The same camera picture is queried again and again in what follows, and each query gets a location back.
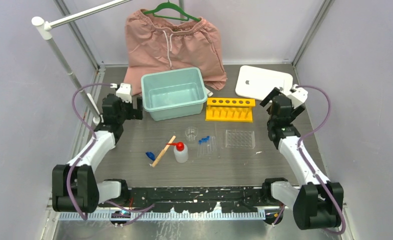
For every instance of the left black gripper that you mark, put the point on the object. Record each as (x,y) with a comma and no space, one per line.
(134,113)

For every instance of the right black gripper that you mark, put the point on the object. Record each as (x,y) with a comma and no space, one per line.
(271,95)

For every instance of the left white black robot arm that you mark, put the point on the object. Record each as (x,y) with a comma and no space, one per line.
(74,186)

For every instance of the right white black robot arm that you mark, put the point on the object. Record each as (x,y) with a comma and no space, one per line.
(318,202)

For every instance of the white plastic tray lid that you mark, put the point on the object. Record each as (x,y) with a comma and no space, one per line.
(256,83)

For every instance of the blue cap test tube lying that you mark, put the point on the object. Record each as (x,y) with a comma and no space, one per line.
(151,156)

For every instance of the wooden test tube clamp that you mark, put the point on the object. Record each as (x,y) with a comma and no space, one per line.
(163,151)

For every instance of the teal plastic bin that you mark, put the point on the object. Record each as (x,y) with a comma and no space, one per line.
(173,93)

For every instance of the white red wash bottle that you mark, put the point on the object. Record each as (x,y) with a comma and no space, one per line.
(180,151)

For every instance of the small clear glass beaker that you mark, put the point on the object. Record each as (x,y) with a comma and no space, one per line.
(191,134)

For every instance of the clear well plate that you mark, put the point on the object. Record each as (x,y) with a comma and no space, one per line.
(240,139)

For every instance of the yellow test tube rack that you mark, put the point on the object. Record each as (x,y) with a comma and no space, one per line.
(224,109)

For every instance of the blue capped test tube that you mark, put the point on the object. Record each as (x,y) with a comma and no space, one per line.
(201,147)
(207,145)

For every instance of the pink shorts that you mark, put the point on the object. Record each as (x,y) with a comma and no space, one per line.
(156,45)

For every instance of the green clothes hanger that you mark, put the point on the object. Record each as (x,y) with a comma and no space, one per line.
(171,11)

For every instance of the white metal clothes rack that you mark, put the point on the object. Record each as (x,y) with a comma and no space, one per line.
(44,28)

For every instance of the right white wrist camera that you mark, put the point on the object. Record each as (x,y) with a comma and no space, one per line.
(298,95)

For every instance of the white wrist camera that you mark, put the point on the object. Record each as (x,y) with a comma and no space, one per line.
(124,92)
(298,95)

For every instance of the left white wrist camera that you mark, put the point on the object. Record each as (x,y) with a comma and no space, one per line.
(124,92)

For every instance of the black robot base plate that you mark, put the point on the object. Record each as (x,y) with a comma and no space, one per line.
(230,199)

